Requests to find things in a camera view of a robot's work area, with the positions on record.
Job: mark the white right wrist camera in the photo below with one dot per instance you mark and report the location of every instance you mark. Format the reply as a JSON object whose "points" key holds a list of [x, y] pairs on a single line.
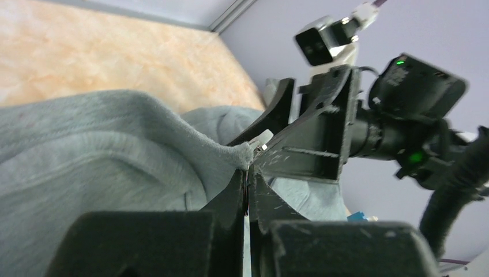
{"points": [[327, 43]]}

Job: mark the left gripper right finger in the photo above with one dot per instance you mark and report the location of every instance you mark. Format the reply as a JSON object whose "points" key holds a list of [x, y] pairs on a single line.
{"points": [[285, 243]]}

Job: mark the grey zip-up jacket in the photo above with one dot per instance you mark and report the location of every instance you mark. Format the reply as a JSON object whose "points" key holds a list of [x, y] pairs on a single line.
{"points": [[116, 150]]}

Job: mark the blue toy block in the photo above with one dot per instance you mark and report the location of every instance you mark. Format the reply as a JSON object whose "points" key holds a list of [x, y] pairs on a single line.
{"points": [[361, 217]]}

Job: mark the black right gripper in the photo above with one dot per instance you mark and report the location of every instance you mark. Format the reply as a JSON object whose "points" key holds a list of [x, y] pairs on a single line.
{"points": [[316, 145]]}

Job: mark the metal zipper slider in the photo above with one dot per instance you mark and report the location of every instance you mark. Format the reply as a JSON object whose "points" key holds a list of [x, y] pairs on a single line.
{"points": [[260, 141]]}

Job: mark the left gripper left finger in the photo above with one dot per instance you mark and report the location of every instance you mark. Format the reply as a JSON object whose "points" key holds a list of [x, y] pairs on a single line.
{"points": [[208, 242]]}

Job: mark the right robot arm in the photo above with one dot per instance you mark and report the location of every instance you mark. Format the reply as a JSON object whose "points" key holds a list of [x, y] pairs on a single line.
{"points": [[405, 122]]}

